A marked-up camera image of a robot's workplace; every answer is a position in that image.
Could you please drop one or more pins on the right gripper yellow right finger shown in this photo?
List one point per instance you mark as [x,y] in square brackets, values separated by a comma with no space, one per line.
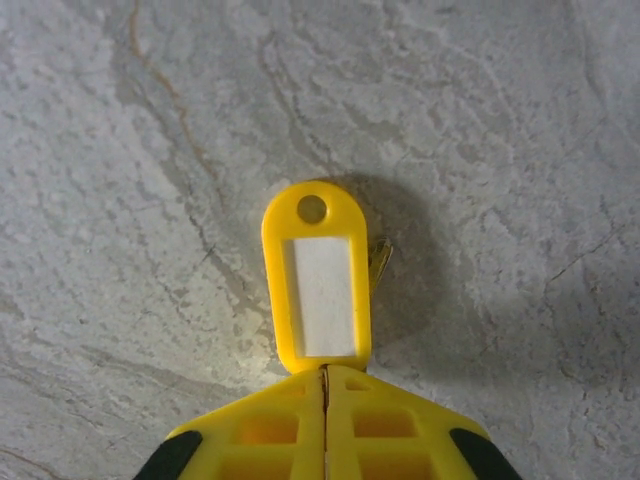
[380,405]

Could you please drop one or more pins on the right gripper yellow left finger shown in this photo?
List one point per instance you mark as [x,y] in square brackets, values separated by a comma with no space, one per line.
[280,410]

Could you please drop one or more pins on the yellow plastic key tag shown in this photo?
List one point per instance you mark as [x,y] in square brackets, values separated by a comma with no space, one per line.
[325,300]

